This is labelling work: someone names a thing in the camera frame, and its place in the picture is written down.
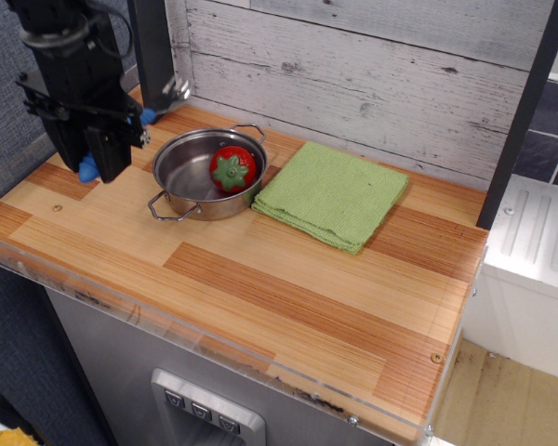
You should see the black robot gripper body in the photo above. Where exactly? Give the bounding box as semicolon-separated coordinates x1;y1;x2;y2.
16;39;149;148

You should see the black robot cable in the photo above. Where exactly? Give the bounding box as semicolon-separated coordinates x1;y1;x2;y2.
81;8;135;61

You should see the dark right frame post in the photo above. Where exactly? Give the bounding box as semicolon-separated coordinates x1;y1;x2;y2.
476;0;558;230

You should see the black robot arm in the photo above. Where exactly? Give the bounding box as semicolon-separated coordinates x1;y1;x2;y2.
8;1;147;183

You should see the green folded cloth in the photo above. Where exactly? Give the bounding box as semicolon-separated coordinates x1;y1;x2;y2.
252;142;408;255

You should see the grey toy fridge cabinet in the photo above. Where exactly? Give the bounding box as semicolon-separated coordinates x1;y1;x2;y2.
47;291;386;445

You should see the white toy sink unit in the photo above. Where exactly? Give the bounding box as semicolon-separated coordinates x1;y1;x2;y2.
462;176;558;377

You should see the dark left frame post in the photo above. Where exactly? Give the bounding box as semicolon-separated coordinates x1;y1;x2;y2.
126;0;175;108

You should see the clear acrylic table edge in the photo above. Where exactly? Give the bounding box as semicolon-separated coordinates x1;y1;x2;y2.
0;231;436;440

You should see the blue handled metal fork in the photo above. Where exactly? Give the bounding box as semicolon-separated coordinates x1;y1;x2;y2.
78;78;192;183

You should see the silver dispenser button panel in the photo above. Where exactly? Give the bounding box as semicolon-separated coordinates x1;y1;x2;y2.
151;368;267;445

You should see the dark frame post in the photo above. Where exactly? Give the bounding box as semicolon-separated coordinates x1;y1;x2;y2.
476;0;558;230
126;0;175;108

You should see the yellow object at corner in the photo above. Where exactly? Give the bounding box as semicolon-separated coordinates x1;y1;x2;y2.
0;428;39;446

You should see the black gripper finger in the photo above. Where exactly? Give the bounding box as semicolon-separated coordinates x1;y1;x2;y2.
43;118;89;171
84;127;131;183

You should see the red toy tomato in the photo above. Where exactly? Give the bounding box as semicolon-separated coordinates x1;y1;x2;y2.
209;146;257;193

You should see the stainless steel pot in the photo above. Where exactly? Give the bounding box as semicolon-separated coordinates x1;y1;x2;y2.
148;124;269;221

